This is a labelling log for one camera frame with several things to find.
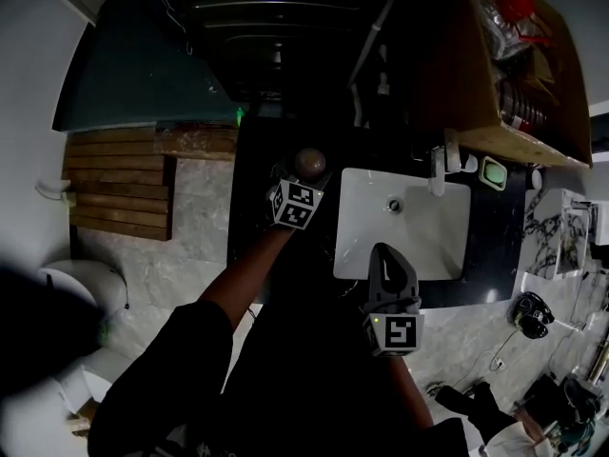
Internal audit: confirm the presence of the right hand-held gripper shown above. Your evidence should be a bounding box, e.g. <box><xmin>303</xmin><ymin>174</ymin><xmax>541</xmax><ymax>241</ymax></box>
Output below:
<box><xmin>359</xmin><ymin>242</ymin><xmax>426</xmax><ymax>358</ymax></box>

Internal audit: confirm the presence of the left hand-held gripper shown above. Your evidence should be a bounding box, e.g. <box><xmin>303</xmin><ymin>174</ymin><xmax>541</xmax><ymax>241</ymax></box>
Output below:
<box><xmin>265</xmin><ymin>157</ymin><xmax>336</xmax><ymax>232</ymax></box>

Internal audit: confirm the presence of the person's right forearm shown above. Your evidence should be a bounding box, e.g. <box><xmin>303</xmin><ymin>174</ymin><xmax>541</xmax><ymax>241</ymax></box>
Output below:
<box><xmin>386</xmin><ymin>348</ymin><xmax>435</xmax><ymax>431</ymax></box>

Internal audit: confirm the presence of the person's left forearm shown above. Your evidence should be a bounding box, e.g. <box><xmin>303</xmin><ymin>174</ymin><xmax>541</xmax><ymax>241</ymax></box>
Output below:
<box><xmin>197</xmin><ymin>223</ymin><xmax>297</xmax><ymax>335</ymax></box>

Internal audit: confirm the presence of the white rectangular sink basin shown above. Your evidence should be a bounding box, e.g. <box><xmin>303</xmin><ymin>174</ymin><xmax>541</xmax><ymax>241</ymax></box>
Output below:
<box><xmin>331</xmin><ymin>166</ymin><xmax>473</xmax><ymax>283</ymax></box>

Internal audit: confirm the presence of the black marble vanity counter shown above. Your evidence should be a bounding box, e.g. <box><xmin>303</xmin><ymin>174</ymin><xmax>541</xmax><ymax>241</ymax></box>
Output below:
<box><xmin>226</xmin><ymin>115</ymin><xmax>528</xmax><ymax>312</ymax></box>

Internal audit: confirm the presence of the brown wooden board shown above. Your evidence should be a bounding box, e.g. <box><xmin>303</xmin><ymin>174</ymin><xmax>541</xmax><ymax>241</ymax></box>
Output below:
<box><xmin>153</xmin><ymin>125</ymin><xmax>240</xmax><ymax>162</ymax></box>

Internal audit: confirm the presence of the chrome faucet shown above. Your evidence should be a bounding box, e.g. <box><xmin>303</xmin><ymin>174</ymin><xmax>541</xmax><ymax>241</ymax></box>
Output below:
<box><xmin>426</xmin><ymin>128</ymin><xmax>465</xmax><ymax>198</ymax></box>

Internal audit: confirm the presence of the white drain pipe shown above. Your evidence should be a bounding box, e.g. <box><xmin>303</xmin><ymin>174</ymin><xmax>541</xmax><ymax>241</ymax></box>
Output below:
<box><xmin>348</xmin><ymin>0</ymin><xmax>397</xmax><ymax>129</ymax></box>

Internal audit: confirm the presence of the black headset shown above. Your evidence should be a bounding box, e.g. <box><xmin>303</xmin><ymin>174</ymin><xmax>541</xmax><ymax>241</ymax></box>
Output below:
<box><xmin>510</xmin><ymin>290</ymin><xmax>557</xmax><ymax>339</ymax></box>

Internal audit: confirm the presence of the green soap dish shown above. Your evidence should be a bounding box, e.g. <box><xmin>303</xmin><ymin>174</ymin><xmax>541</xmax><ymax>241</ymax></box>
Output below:
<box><xmin>477</xmin><ymin>155</ymin><xmax>510</xmax><ymax>190</ymax></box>

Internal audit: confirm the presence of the black ribbed appliance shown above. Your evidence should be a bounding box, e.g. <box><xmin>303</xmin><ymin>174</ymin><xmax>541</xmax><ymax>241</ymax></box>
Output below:
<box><xmin>155</xmin><ymin>0</ymin><xmax>397</xmax><ymax>105</ymax></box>

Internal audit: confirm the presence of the person's black clothing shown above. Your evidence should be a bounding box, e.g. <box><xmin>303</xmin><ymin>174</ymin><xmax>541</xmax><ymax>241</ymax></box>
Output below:
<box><xmin>87</xmin><ymin>296</ymin><xmax>473</xmax><ymax>457</ymax></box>

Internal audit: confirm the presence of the white marble-patterned cabinet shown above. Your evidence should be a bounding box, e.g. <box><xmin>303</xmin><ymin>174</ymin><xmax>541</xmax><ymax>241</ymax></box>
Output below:
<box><xmin>521</xmin><ymin>187</ymin><xmax>597</xmax><ymax>281</ymax></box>

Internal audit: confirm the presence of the dark wooden slatted step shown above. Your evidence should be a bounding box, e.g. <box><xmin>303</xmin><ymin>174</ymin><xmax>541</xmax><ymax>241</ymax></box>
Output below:
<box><xmin>60</xmin><ymin>128</ymin><xmax>177</xmax><ymax>243</ymax></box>

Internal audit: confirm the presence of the large cardboard box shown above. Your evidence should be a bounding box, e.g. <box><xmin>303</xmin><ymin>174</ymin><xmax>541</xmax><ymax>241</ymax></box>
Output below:
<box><xmin>403</xmin><ymin>0</ymin><xmax>595</xmax><ymax>169</ymax></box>

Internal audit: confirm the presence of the pile of dark bags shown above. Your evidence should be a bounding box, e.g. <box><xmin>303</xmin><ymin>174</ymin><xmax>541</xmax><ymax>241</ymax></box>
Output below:
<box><xmin>513</xmin><ymin>372</ymin><xmax>609</xmax><ymax>457</ymax></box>

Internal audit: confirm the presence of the white round trash can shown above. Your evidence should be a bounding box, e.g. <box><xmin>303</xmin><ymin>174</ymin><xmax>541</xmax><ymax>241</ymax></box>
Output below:
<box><xmin>36</xmin><ymin>258</ymin><xmax>129</xmax><ymax>349</ymax></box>

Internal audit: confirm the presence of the red plastic bag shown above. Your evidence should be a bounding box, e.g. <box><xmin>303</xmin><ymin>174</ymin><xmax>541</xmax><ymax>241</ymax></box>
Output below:
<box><xmin>488</xmin><ymin>0</ymin><xmax>554</xmax><ymax>43</ymax></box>

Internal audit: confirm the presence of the thin cable with white plug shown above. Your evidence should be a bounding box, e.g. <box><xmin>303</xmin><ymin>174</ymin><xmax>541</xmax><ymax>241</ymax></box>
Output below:
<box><xmin>467</xmin><ymin>329</ymin><xmax>521</xmax><ymax>386</ymax></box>

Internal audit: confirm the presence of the white wall pipe fitting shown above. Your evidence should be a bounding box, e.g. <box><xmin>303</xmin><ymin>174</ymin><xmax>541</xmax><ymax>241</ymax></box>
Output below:
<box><xmin>34</xmin><ymin>177</ymin><xmax>78</xmax><ymax>209</ymax></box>

